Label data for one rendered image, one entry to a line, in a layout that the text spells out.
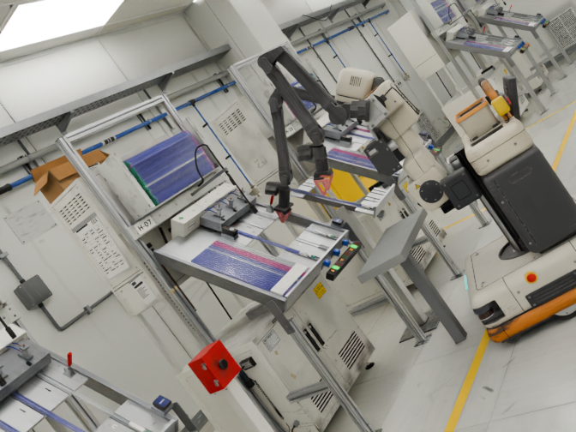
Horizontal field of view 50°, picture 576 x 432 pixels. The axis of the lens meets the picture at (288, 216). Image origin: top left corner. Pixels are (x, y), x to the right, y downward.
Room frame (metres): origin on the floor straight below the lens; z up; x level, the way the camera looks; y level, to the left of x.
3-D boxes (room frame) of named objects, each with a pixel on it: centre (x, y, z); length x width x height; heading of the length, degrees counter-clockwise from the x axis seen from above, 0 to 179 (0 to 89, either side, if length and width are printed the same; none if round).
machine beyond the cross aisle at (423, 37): (7.22, -2.63, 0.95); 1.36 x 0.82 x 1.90; 51
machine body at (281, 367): (3.32, 0.50, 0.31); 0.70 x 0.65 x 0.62; 141
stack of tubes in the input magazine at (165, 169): (3.29, 0.37, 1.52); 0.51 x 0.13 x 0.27; 141
